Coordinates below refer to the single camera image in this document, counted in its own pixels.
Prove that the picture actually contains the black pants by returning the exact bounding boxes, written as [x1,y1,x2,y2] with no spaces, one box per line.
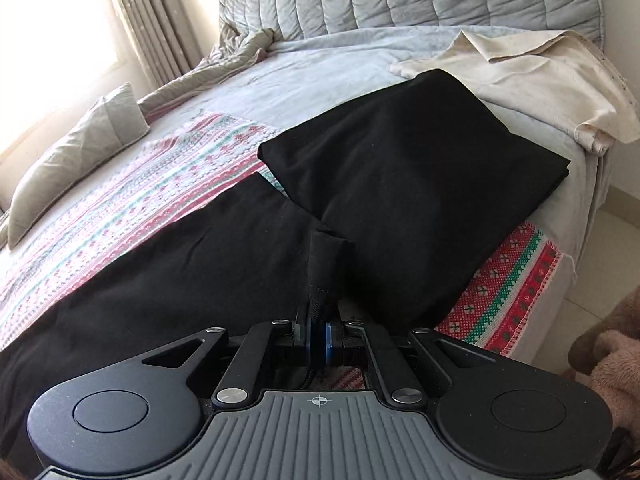
[1,70,568,477]

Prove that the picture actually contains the brown plush toy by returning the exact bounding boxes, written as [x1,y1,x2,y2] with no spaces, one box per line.
[565,289,639,479]

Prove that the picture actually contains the red green patterned blanket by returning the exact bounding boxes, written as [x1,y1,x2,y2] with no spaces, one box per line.
[1,110,568,422]

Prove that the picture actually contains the grey pillow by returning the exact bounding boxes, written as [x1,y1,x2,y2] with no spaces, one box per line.
[3,82,150,248]

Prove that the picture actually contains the cream cloth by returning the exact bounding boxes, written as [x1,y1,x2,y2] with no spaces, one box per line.
[390,30,639,156]

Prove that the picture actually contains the crumpled grey quilt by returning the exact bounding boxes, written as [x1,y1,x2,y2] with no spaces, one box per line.
[138,25,274,122]

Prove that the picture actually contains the beige curtain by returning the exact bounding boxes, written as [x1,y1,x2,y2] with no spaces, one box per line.
[113,0,201,88]

